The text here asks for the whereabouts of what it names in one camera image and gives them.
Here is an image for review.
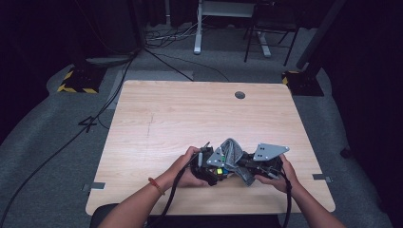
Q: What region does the white desk frame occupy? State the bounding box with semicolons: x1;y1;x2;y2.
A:
193;0;273;59

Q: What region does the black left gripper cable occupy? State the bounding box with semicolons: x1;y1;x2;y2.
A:
147;142;211;228

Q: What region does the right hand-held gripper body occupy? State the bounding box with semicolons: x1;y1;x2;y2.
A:
244;142;290;181

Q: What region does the person's dark clothing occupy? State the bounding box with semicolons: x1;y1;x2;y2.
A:
146;214;283;228

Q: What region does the person's left hand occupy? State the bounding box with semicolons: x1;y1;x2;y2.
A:
155;145;209;192

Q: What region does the red bracelet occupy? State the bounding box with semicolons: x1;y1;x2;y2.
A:
147;177;166;197

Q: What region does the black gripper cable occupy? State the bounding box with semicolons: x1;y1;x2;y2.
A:
278;170;294;228
147;142;211;228

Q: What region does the grey tape piece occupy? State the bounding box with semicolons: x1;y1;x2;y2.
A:
81;181;106;193
312;173;334;184

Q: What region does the grey cloth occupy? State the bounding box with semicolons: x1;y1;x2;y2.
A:
220;138;257;187

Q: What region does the thin black floor cable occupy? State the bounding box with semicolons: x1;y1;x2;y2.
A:
144;47;231;84

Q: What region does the long black floor cable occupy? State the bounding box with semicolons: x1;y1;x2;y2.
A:
0;51;141;226

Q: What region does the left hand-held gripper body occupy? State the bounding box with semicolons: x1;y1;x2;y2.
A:
190;146;226;183

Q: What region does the dark slanted pole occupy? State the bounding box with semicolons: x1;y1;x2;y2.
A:
296;0;347;70

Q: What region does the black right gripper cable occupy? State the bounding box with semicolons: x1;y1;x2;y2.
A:
278;170;294;228

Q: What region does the person's right hand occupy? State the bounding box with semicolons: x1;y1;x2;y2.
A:
254;154;299;194

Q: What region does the black chair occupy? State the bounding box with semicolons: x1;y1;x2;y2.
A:
242;0;302;67

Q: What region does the black yellow striped stand base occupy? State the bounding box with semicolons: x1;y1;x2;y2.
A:
56;65;107;94
280;69;325;97

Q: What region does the bundle of floor cables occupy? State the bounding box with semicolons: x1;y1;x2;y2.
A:
144;20;203;50

